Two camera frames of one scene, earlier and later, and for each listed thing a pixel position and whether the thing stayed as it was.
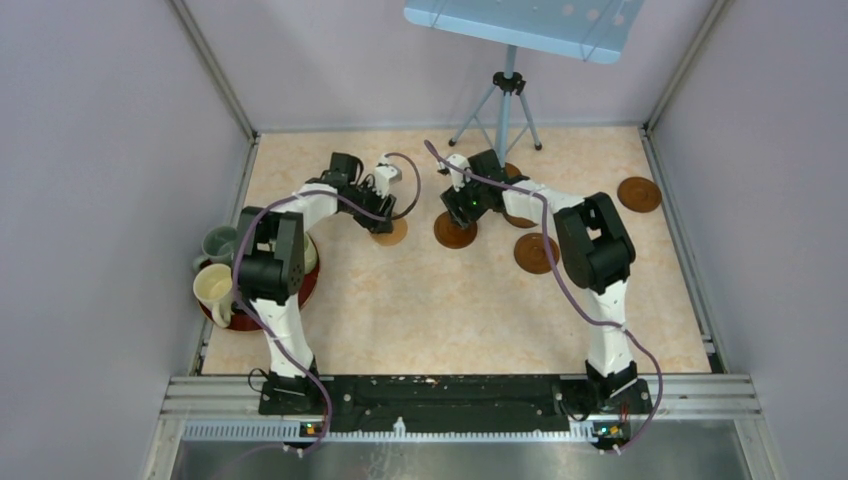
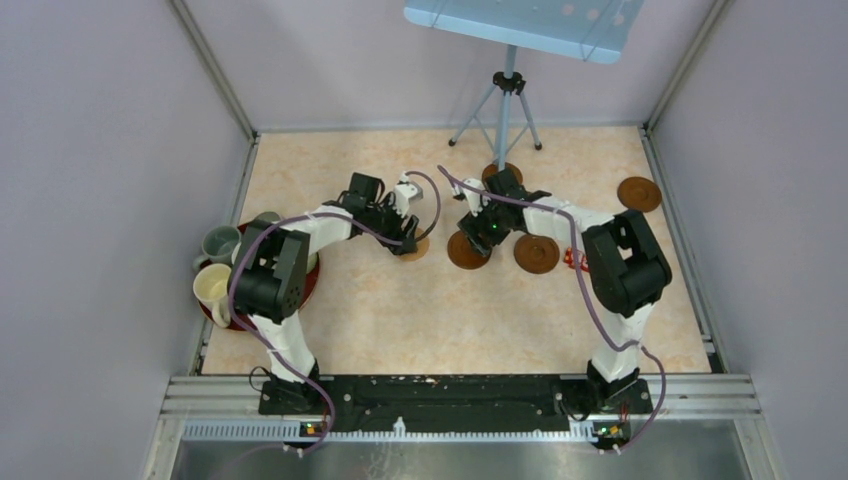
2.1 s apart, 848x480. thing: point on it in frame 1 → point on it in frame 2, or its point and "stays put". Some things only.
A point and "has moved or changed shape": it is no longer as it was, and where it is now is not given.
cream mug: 213,285 stays put
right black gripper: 453,201 → 472,226
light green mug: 310,254 stays put
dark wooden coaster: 639,194 stays put
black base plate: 451,400 stays put
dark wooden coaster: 450,235 has moved or changed shape
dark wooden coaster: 530,253 stays put
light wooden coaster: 396,236 has moved or changed shape
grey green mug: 218,246 stays put
